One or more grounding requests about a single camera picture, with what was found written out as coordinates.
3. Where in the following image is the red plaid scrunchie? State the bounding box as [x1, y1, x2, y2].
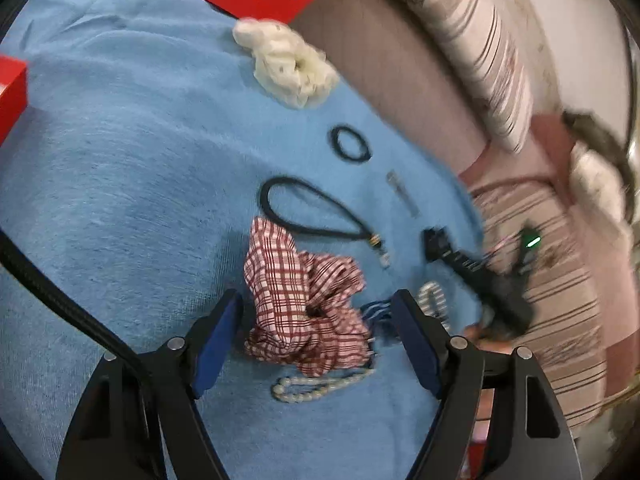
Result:
[243, 217, 376, 377]

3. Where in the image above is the blue striped scrunchie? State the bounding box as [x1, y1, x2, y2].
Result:
[360, 299, 401, 347]

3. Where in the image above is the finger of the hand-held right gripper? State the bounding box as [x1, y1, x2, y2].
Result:
[424, 227, 482, 273]

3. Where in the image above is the silver hair clip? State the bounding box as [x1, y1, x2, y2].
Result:
[385, 170, 419, 219]

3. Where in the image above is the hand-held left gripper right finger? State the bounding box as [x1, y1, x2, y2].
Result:
[391, 289, 584, 480]

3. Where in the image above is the striped pillow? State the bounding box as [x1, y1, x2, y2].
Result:
[369, 0, 534, 154]

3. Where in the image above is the long pearl bead strand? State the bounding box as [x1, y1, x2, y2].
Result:
[270, 367, 376, 404]

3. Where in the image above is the white fluffy cloth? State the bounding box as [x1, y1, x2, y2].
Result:
[569, 141, 635, 243]

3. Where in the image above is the black cord necklace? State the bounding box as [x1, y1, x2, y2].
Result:
[258, 175, 391, 269]

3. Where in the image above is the white lace scrunchie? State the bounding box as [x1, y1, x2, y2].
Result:
[232, 19, 340, 110]

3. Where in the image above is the striped beige cloth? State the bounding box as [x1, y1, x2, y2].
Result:
[469, 179, 610, 432]

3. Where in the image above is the blue towel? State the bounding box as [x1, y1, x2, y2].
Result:
[0, 0, 487, 480]

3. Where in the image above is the black hair tie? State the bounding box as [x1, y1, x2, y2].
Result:
[329, 125, 372, 163]

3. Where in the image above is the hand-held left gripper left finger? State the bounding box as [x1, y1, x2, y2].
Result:
[55, 289, 244, 480]

